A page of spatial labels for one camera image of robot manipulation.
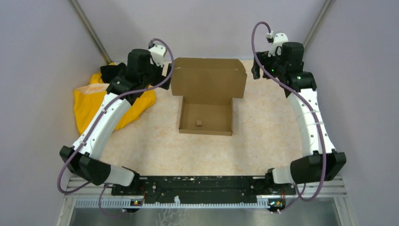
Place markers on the aluminium frame rail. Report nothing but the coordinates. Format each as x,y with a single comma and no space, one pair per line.
240,185

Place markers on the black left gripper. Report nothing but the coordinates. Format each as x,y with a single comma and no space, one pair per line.
160,77

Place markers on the white slotted cable duct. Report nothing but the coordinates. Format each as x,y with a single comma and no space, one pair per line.
126,203

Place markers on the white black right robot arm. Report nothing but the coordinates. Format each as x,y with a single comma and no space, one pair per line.
320,159

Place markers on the black cloth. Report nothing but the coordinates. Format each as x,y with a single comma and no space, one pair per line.
110,72

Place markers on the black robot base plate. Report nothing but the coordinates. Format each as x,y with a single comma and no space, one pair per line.
200,197

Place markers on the brown cardboard box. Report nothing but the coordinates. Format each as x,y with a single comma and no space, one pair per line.
208,87

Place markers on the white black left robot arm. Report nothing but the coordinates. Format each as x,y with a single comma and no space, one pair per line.
82,158

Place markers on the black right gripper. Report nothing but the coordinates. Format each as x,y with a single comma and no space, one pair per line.
265,57

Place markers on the yellow cloth garment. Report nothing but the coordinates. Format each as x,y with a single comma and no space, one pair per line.
88,99

